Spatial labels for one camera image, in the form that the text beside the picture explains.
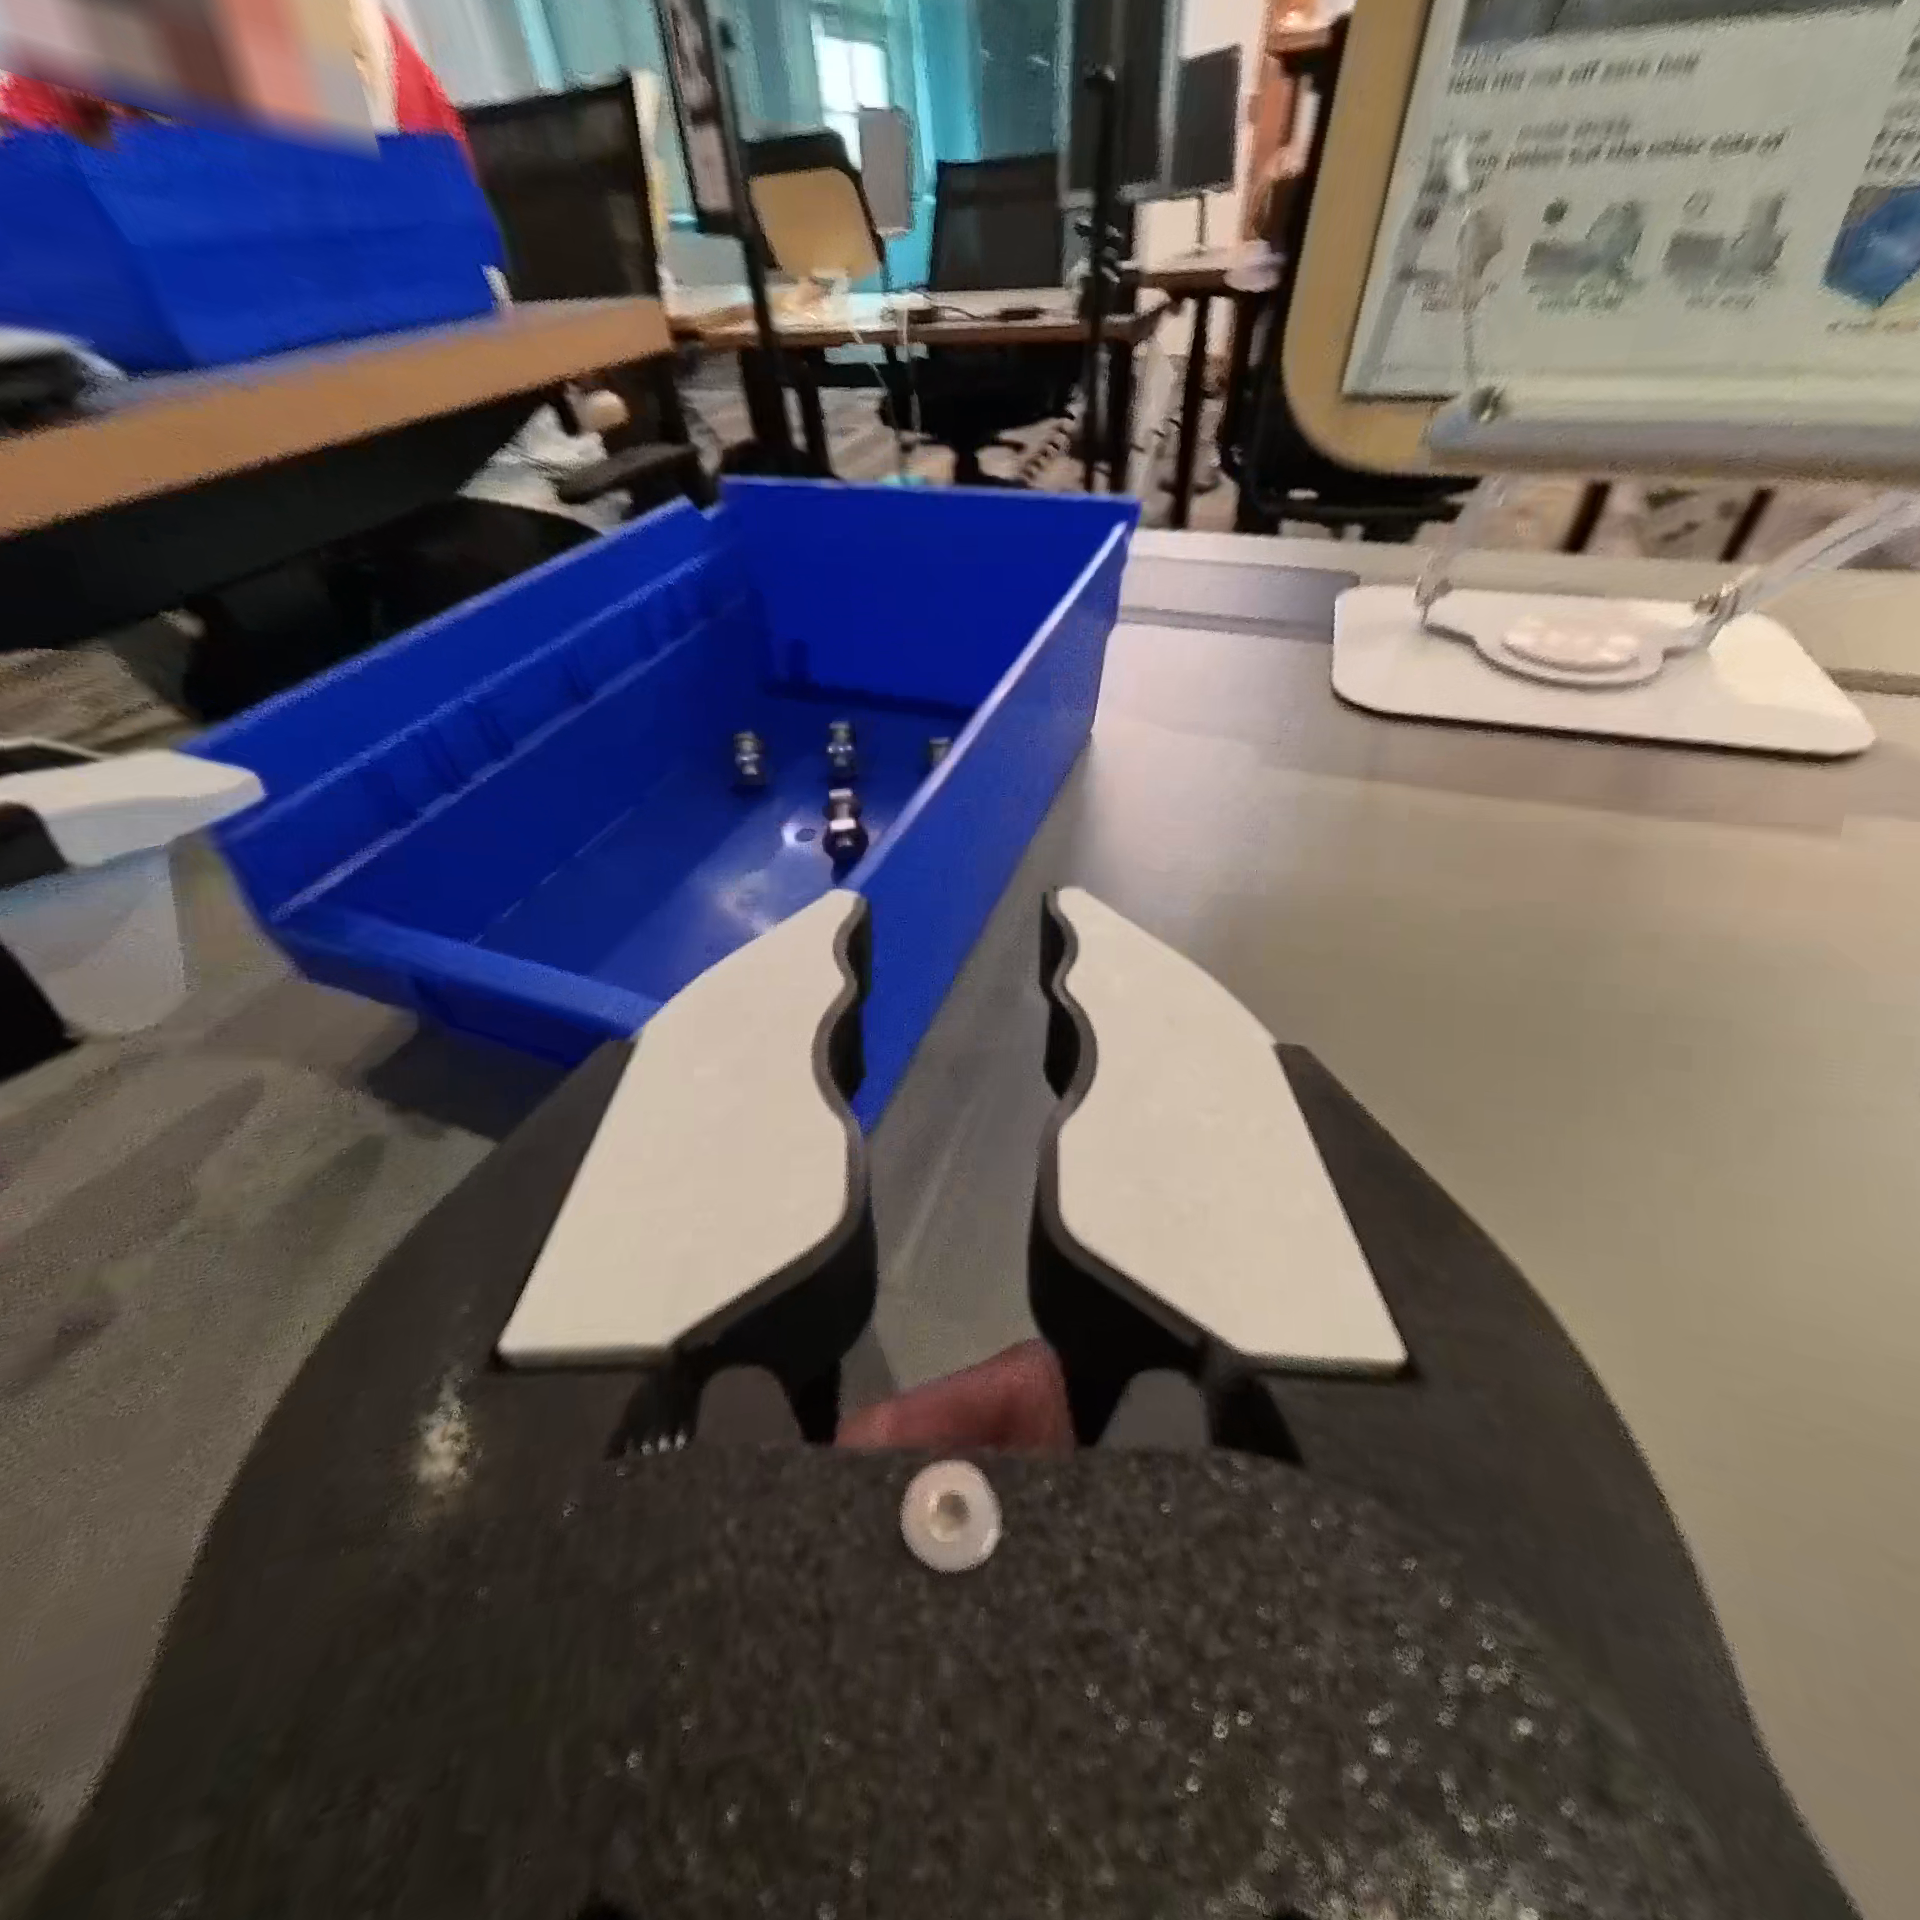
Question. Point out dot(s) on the wooden document stand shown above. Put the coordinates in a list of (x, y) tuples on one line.
[(1651, 697)]

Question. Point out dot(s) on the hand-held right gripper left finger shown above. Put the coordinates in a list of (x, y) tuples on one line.
[(691, 1184)]

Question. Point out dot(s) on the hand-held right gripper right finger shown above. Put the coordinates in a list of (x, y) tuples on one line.
[(1214, 1184)]

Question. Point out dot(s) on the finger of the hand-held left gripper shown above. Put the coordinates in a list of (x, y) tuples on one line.
[(135, 804)]

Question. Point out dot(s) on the wooden desk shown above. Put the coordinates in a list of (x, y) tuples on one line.
[(300, 405), (975, 322)]

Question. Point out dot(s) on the black office chair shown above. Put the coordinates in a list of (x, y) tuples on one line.
[(998, 224), (571, 196)]

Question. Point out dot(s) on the tan office chair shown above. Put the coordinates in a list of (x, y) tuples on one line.
[(810, 210)]

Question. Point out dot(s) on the blue plastic bin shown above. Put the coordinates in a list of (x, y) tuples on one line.
[(271, 240), (931, 599)]

